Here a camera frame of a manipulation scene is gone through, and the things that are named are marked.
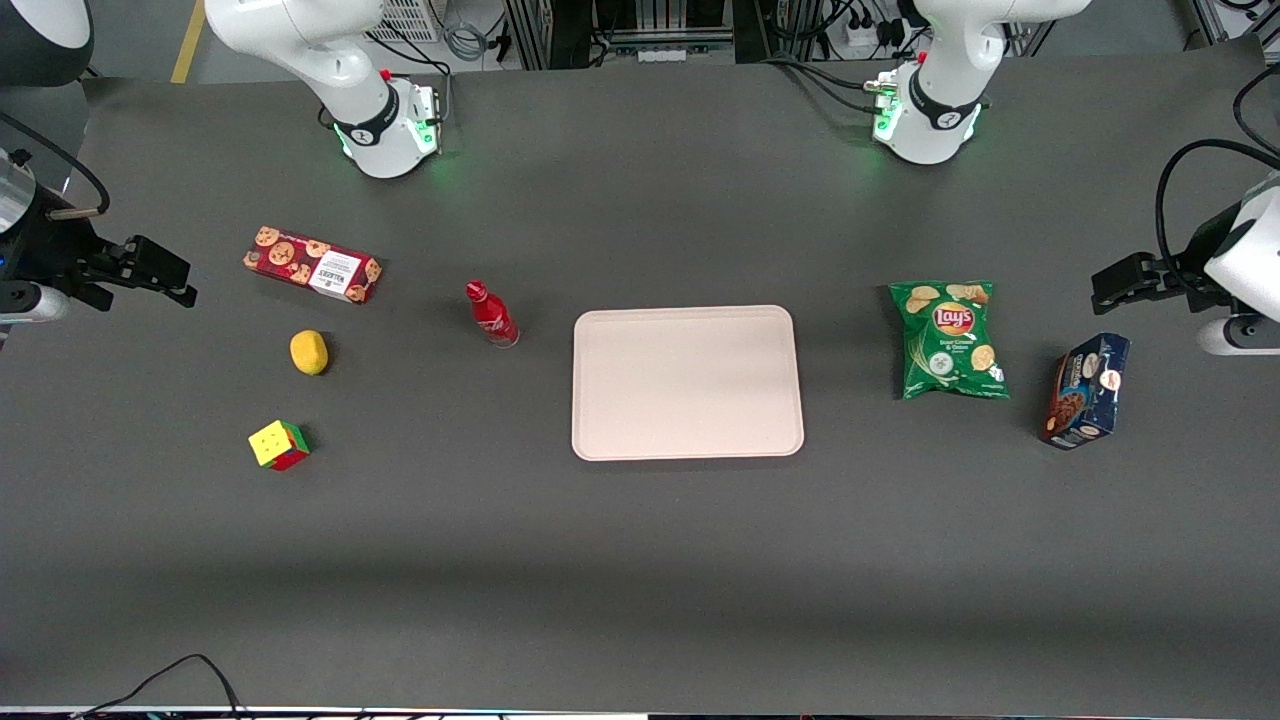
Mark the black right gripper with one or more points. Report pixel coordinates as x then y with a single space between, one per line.
48 250

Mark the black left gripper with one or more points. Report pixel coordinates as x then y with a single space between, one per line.
1187 268

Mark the red coke bottle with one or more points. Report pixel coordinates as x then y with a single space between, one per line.
492 318

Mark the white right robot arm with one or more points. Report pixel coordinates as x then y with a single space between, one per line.
300 40

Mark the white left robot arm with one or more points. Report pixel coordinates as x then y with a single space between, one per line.
940 100

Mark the beige plastic tray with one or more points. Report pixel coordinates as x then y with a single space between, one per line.
688 382

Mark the blue cookie box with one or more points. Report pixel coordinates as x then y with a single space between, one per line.
1085 390

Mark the red cookie box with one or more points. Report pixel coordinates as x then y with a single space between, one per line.
300 262

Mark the yellow lemon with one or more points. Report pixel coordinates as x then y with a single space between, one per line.
308 352

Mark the green Lay's chip bag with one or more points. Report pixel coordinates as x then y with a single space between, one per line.
948 345

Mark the colourful puzzle cube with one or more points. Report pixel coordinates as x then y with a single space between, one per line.
278 445

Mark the white power strip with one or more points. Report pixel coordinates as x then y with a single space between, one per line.
872 36

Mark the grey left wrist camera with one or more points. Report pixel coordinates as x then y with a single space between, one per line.
1240 335

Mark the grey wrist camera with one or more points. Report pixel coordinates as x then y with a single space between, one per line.
30 303
1240 335

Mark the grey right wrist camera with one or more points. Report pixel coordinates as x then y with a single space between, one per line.
30 303

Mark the black aluminium frame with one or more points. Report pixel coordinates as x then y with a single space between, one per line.
545 30

